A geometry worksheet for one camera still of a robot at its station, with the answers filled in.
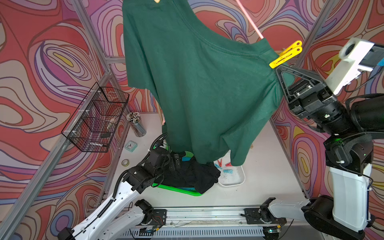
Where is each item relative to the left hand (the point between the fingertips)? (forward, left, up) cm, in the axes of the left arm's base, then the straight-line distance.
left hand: (176, 159), depth 74 cm
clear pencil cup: (+28, +28, -4) cm, 40 cm away
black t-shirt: (-4, -8, -9) cm, 13 cm away
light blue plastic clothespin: (+2, -29, -18) cm, 34 cm away
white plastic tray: (-1, -30, -18) cm, 36 cm away
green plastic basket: (+8, -5, -10) cm, 14 cm away
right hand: (-8, -24, +51) cm, 57 cm away
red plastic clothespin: (+6, -30, -17) cm, 35 cm away
